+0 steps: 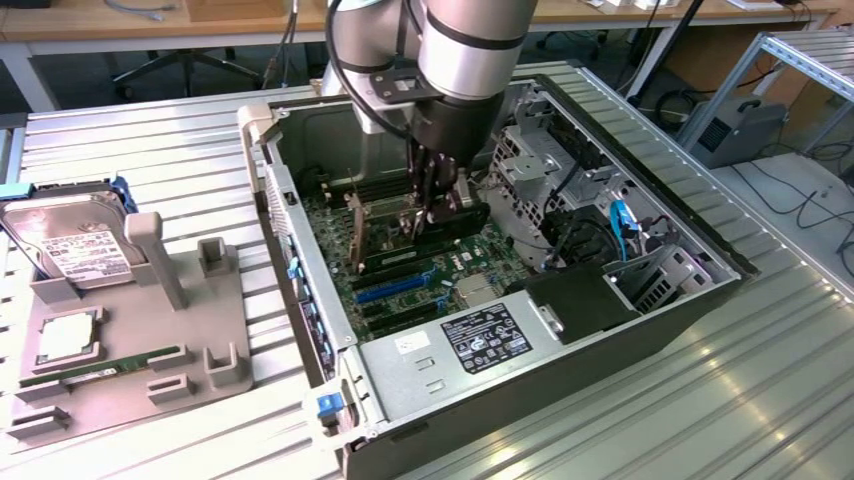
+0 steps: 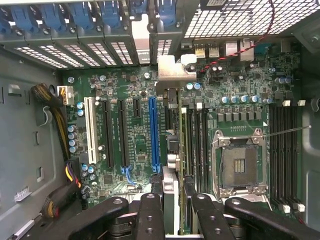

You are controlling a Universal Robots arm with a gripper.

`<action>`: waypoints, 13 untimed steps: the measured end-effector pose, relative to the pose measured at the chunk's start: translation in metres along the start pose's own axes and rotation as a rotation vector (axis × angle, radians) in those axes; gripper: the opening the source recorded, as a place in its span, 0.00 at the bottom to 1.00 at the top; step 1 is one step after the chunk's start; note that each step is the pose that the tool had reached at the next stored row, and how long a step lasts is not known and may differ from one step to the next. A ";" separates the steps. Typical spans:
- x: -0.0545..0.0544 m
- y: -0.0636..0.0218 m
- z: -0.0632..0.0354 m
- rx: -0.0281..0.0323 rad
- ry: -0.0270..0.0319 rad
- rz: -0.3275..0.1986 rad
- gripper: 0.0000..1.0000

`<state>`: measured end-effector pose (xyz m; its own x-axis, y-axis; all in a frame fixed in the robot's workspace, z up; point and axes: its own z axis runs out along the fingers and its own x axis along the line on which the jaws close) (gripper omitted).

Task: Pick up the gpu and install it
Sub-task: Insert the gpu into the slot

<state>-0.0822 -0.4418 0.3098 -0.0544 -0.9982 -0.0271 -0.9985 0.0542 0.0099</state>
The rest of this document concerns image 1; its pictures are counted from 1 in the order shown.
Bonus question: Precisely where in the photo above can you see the metal disk bay cage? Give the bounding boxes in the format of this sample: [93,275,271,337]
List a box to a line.
[490,124,604,212]

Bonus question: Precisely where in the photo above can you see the grey parts rack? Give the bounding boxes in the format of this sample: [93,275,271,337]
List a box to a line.
[0,209,257,455]

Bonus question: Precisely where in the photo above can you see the blue expansion slot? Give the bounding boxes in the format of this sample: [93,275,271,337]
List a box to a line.
[354,277,430,305]

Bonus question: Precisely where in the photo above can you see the green motherboard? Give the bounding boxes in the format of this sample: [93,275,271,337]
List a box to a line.
[297,164,536,341]

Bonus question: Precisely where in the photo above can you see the installed green RAM stick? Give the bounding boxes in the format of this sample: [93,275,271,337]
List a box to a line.
[363,240,462,274]

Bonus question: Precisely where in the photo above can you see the silver CPU chip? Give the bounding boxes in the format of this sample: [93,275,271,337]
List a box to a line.
[35,315,99,363]

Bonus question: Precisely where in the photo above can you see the grey network cable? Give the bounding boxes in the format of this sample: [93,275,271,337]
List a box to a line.
[103,0,179,22]

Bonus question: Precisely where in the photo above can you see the coiled black cable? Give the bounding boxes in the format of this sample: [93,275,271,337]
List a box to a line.
[656,88,697,127]

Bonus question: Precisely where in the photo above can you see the green graphics card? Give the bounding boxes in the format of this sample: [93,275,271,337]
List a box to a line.
[345,166,493,275]

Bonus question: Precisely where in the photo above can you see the black floor cables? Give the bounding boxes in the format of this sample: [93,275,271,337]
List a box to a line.
[726,142,854,254]

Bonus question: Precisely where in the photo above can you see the grey power supply unit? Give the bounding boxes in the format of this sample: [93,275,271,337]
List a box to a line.
[345,289,570,427]

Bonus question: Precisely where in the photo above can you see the thin hanging cable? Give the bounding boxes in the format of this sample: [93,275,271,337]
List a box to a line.
[265,0,303,89]

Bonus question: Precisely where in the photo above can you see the black wire bundle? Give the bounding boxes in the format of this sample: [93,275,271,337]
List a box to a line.
[538,205,617,267]

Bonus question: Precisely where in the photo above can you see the open black PC case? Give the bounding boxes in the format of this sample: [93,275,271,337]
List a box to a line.
[237,73,762,480]

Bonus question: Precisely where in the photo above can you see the blue disk caddy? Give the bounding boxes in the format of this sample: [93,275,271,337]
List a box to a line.
[0,172,139,216]

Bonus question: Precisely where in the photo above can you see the black plastic shroud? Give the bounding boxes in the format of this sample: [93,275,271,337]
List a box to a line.
[504,262,644,346]

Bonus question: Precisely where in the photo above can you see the blue SATA wire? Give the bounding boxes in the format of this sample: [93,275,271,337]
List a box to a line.
[608,198,646,264]

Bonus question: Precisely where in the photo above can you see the silver chipset heatsink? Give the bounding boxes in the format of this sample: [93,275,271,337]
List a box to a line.
[453,277,499,307]

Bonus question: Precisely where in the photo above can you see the wooden desk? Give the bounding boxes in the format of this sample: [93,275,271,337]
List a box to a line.
[0,0,837,111]

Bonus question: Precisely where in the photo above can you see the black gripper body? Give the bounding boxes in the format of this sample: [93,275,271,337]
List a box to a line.
[406,92,508,166]

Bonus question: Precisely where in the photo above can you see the aluminium frame table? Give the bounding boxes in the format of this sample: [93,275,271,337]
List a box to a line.
[677,27,854,157]

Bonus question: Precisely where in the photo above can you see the loose green RAM stick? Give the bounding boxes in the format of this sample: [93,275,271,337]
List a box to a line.
[18,346,182,389]

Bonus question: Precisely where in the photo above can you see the black office chair base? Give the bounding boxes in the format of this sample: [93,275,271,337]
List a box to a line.
[110,47,263,100]

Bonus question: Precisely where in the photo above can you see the silver hard disk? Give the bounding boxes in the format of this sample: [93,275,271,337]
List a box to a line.
[0,192,146,292]

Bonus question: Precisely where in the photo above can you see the black slanted pole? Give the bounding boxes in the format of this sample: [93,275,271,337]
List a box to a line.
[626,0,710,101]

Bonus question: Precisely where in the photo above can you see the grey box with black handle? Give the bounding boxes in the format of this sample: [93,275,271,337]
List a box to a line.
[693,99,793,169]

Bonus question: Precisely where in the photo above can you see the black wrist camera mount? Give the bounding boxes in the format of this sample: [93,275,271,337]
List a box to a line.
[369,71,443,105]

